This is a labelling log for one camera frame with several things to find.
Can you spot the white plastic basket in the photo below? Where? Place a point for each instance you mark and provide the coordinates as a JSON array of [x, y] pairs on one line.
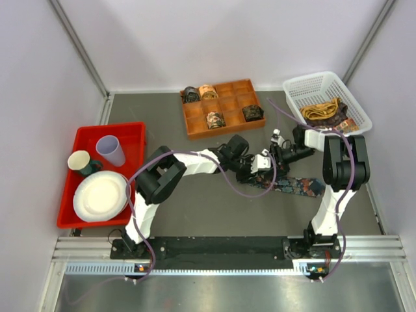
[[321, 87]]

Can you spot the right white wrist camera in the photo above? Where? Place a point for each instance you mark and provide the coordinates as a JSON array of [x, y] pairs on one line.
[[277, 139]]

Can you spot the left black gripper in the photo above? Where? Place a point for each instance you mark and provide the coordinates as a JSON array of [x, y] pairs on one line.
[[247, 177]]

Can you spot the floral black rolled tie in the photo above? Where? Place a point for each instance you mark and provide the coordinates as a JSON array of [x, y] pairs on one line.
[[215, 120]]

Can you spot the orange compartment tray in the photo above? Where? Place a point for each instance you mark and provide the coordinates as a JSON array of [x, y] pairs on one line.
[[233, 98]]

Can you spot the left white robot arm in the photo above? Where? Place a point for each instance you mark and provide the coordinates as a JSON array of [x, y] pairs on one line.
[[156, 180]]

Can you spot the dark floral necktie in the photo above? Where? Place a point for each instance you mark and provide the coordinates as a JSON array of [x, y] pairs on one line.
[[310, 187]]

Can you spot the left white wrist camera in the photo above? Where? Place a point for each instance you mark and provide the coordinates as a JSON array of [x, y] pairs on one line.
[[261, 162]]

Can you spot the dark green mug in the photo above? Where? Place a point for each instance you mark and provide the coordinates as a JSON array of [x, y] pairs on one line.
[[90, 167]]

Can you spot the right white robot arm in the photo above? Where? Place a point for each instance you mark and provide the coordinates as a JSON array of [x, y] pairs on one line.
[[345, 169]]

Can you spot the dark maroon folded tie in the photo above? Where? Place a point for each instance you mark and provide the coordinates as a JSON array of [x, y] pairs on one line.
[[333, 121]]

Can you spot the cream paper cup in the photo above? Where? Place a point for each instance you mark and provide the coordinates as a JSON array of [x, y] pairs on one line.
[[78, 160]]

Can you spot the cream floral folded tie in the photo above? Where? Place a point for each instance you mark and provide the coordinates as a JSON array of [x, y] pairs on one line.
[[347, 126]]

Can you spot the aluminium frame rail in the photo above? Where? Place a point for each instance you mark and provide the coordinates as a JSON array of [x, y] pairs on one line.
[[360, 273]]

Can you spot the white paper plate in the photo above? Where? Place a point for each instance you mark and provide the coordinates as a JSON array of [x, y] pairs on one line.
[[100, 196]]

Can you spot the lilac plastic cup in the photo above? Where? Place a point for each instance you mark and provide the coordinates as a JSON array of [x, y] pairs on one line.
[[110, 149]]

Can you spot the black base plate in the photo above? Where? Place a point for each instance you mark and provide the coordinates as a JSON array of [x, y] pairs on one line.
[[226, 252]]

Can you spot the slotted cable duct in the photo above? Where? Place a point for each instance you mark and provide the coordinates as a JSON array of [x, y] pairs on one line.
[[136, 269]]

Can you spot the gold folded tie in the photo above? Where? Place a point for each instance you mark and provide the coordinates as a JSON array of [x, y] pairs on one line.
[[321, 111]]

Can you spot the dark brown rolled tie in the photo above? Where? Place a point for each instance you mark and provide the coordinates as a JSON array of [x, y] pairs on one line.
[[252, 113]]

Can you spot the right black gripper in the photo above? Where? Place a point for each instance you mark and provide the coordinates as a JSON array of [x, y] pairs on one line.
[[281, 164]]

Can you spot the red plastic bin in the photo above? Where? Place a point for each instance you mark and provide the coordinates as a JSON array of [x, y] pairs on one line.
[[132, 137]]

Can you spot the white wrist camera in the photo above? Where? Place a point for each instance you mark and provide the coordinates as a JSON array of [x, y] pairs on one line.
[[277, 139], [261, 162]]

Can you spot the peach rolled tie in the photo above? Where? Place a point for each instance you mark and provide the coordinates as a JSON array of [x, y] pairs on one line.
[[207, 91]]

